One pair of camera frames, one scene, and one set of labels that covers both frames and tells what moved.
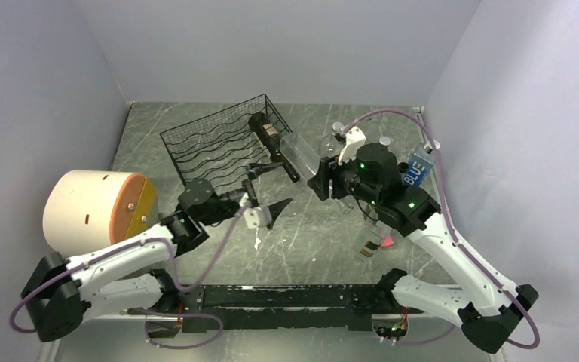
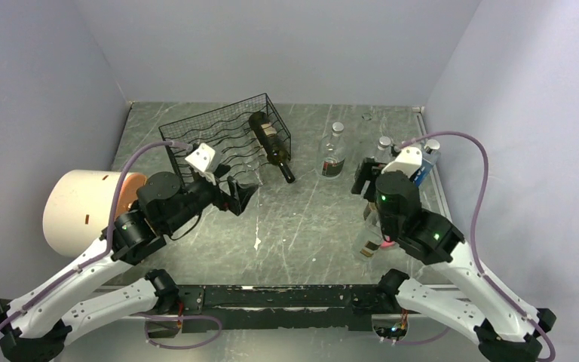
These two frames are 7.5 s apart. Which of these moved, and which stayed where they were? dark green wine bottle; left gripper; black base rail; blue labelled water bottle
Moved: left gripper
Stayed: blue labelled water bottle; dark green wine bottle; black base rail
